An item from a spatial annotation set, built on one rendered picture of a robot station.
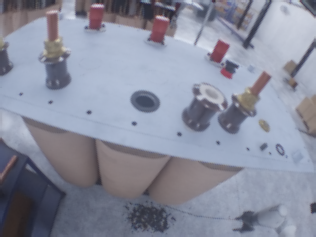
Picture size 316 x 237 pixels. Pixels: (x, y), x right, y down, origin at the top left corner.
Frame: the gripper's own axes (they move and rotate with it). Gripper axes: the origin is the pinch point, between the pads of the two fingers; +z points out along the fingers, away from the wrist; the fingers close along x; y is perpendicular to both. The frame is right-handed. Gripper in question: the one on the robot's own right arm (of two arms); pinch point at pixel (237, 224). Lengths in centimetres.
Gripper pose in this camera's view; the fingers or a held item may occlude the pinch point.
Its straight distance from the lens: 116.0
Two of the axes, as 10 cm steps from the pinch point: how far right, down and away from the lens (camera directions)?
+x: 3.7, -6.3, 6.8
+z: -2.6, 6.4, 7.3
